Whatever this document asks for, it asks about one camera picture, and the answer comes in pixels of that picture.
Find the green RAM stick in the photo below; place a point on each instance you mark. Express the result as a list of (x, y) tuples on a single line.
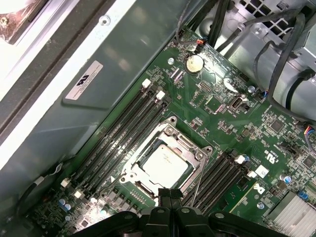
[(243, 195)]

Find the white printed sticker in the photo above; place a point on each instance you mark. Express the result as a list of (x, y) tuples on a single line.
[(82, 81)]

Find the CPU socket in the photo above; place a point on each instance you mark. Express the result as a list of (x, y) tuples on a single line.
[(124, 179)]

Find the thin metal locking lever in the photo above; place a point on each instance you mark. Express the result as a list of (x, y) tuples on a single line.
[(200, 180), (106, 189)]

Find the silver finned heatsink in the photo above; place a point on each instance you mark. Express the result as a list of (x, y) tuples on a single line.
[(291, 214)]

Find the black PC case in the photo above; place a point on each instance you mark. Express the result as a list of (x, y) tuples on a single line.
[(111, 61)]

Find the silver perforated drive cage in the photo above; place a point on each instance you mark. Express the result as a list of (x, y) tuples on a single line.
[(234, 14)]

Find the green motherboard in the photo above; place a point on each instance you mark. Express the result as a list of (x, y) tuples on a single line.
[(222, 111)]

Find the silver CPU plate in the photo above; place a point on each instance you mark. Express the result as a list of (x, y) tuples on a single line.
[(163, 165)]

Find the silver metal bracket box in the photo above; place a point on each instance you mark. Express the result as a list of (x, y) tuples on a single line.
[(247, 49)]

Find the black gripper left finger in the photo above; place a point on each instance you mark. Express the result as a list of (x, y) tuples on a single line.
[(158, 222)]

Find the metal socket cover frame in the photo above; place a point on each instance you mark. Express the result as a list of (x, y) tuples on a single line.
[(170, 133)]

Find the silver board USB port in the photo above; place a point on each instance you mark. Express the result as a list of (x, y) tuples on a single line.
[(238, 102)]

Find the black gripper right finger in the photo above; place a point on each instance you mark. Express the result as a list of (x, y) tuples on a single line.
[(187, 222)]

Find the silver board screw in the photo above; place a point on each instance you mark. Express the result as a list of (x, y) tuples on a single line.
[(260, 205), (170, 60), (251, 88)]

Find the coin cell battery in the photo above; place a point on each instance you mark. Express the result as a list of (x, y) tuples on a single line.
[(195, 63)]

